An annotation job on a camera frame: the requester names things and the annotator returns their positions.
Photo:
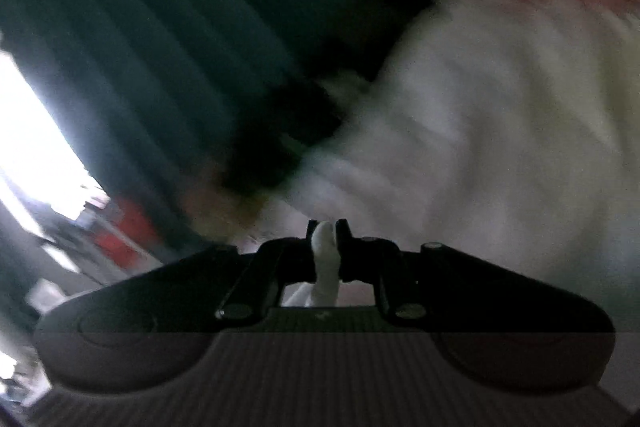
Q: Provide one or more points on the red object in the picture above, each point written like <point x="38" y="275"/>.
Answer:
<point x="129" y="229"/>

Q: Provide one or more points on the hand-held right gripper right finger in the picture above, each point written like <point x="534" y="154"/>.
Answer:
<point x="343" y="252"/>

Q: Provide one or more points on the dark green curtain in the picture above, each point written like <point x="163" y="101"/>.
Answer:
<point x="150" y="57"/>

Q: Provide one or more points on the white garment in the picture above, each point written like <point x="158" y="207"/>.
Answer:
<point x="475" y="147"/>

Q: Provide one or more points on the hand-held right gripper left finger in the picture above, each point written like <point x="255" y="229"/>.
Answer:
<point x="311" y="252"/>

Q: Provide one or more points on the bright window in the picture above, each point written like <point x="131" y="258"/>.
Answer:
<point x="30" y="132"/>

